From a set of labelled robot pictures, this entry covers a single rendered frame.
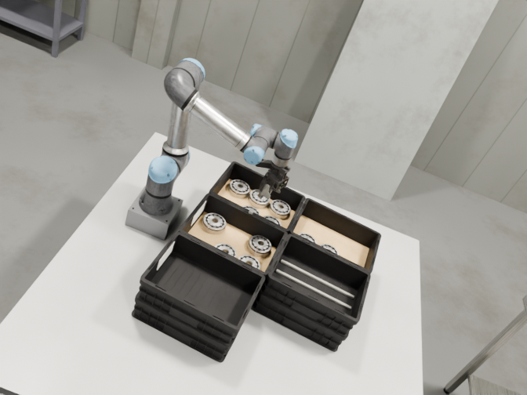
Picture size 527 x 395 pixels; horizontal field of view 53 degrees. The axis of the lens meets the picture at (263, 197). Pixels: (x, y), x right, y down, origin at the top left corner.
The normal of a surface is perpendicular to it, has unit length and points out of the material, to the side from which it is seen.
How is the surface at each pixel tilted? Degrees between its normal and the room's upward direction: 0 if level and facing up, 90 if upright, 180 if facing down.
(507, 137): 90
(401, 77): 76
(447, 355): 0
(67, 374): 0
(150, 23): 90
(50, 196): 0
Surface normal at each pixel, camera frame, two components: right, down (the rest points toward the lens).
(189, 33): -0.22, 0.57
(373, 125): -0.14, 0.38
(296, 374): 0.31, -0.72
